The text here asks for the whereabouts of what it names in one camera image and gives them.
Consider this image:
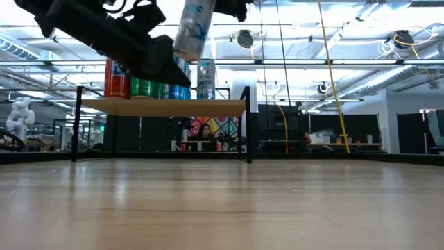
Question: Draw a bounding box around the black partition panel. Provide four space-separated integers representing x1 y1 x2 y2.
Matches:
396 112 427 155
309 113 380 145

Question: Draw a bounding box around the black aluminium table frame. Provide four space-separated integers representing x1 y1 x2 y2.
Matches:
0 149 444 167

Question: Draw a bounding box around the wooden shelf with black legs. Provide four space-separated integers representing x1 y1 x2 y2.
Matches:
71 85 253 164

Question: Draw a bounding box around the thin yellow cable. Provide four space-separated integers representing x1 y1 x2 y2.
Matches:
276 103 289 154

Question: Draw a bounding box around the green Sprite can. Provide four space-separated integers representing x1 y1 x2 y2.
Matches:
129 76 157 101
155 82 167 101

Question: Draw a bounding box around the thick yellow hanging cable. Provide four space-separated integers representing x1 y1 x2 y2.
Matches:
317 0 351 154

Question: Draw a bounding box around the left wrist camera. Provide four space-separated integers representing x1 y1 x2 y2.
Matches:
117 1 168 35

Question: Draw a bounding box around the tall white Celsius can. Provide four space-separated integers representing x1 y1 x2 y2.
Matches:
173 0 216 63
196 58 216 101

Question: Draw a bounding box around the black cabinet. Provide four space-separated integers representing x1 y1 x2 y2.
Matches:
258 103 302 153

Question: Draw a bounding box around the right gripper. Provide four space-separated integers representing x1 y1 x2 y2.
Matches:
214 0 255 23

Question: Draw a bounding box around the red Fanta strawberry can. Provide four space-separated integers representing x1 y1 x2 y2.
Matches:
103 58 132 100

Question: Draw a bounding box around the black hanging cable with coil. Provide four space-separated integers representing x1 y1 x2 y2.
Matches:
275 0 293 108

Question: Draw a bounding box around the colourful wall mural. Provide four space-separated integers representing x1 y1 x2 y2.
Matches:
189 116 240 139

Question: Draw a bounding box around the blue silver Red Bull can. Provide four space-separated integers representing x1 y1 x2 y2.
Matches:
165 57 192 101

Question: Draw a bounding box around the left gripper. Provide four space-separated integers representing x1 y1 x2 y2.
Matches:
44 3 193 88

